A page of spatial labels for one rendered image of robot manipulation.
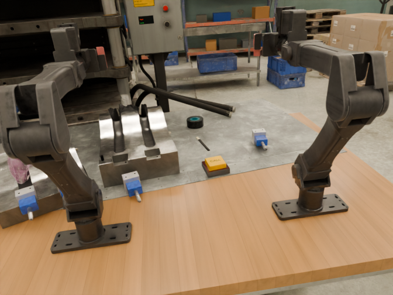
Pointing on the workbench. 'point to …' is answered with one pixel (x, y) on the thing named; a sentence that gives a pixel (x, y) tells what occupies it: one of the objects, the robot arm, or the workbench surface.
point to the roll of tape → (195, 122)
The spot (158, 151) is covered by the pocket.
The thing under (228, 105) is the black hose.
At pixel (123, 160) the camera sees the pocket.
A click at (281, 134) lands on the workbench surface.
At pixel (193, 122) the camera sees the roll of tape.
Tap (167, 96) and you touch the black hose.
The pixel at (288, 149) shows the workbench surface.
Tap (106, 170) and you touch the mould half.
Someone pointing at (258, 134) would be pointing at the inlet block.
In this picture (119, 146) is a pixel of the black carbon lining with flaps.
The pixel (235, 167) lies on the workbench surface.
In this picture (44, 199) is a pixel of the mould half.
